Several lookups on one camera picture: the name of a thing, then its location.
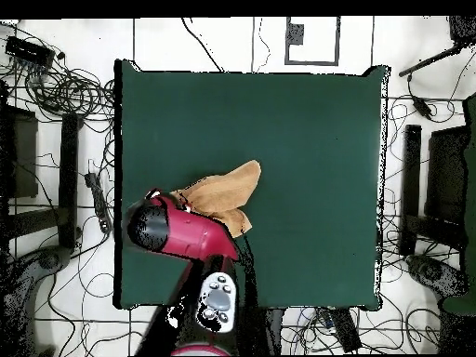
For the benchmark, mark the black tripod stand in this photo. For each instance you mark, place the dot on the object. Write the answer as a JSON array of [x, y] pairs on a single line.
[[463, 29]]

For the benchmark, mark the black power adapter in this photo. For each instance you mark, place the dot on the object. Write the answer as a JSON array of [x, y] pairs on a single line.
[[422, 107]]

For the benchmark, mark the black power strip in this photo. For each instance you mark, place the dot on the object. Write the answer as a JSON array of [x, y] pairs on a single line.
[[346, 331], [99, 202]]

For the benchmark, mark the dark green fabric sheet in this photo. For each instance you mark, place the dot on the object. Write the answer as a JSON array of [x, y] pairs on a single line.
[[471, 186]]

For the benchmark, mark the orange terry towel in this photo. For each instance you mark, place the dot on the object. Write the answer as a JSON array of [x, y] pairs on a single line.
[[227, 189]]

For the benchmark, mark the black metal beam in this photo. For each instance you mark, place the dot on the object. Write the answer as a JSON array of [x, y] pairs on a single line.
[[411, 186], [68, 178]]

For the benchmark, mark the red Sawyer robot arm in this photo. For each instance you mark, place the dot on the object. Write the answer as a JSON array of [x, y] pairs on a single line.
[[186, 234]]

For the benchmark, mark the grey square floor frame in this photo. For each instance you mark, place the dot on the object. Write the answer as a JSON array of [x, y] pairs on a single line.
[[312, 63]]

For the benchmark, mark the black hub box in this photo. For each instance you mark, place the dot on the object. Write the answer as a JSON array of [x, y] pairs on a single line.
[[29, 51]]

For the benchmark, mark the black flat panel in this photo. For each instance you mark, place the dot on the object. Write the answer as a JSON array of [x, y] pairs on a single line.
[[22, 156], [444, 178]]

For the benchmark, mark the dark green table cloth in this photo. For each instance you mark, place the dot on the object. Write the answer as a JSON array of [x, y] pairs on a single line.
[[297, 148]]

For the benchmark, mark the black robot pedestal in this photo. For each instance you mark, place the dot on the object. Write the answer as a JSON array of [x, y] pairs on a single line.
[[273, 331]]

